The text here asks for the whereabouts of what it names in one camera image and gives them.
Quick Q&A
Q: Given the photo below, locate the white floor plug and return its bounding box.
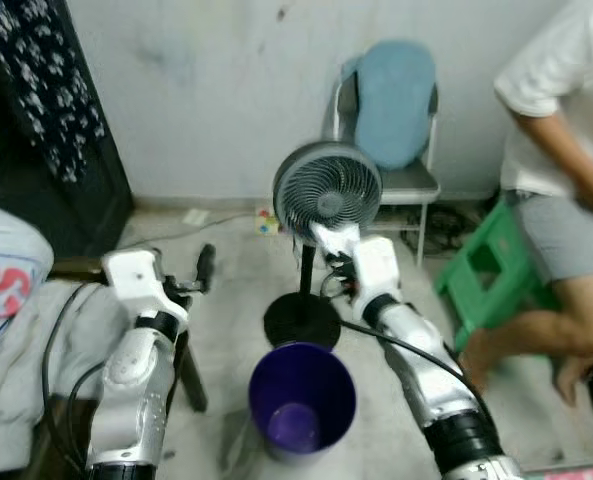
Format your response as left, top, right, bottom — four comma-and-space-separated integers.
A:
181, 207, 213, 227

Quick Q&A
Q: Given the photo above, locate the colourful power strip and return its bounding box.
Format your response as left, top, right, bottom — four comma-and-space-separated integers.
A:
255, 208, 281, 238

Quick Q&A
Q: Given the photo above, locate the grey standing fan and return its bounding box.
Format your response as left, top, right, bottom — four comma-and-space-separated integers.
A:
263, 141, 385, 352

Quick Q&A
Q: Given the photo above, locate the purple waste bin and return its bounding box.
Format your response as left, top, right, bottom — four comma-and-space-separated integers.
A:
247, 341, 359, 463

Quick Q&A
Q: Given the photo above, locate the grey metal folding chair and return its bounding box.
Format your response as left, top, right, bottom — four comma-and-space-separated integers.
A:
331, 70, 444, 269

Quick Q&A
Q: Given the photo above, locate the green plastic stool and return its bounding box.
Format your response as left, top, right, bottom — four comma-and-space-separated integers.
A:
433, 198, 565, 353

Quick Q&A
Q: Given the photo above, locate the white shirt with red print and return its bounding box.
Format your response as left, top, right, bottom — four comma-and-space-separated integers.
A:
0, 197, 56, 356

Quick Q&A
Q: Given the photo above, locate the grey cloth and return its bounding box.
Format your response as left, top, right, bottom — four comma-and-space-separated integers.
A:
0, 280, 129, 473

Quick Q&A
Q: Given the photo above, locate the blue towel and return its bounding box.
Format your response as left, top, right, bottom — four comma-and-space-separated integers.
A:
352, 39, 438, 172

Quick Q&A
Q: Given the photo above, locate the person in white shirt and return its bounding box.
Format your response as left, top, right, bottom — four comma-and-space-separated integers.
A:
460, 0, 593, 409

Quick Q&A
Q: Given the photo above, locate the black white floral garment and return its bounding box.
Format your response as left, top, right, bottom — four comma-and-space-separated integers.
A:
0, 0, 109, 187

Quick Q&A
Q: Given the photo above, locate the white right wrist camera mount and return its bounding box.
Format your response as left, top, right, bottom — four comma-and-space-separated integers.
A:
348, 235, 406, 323

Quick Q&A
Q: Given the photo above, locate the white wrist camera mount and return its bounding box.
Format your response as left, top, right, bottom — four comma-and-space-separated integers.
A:
348, 235, 406, 323
103, 247, 193, 323

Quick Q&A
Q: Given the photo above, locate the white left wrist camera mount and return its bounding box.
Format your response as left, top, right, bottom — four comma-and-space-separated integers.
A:
103, 247, 193, 323

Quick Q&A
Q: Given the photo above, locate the black cable bundle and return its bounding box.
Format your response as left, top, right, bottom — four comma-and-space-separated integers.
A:
404, 203, 482, 256

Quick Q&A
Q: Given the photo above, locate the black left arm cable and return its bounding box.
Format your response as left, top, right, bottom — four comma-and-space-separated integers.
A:
66, 360, 107, 471
41, 280, 112, 476

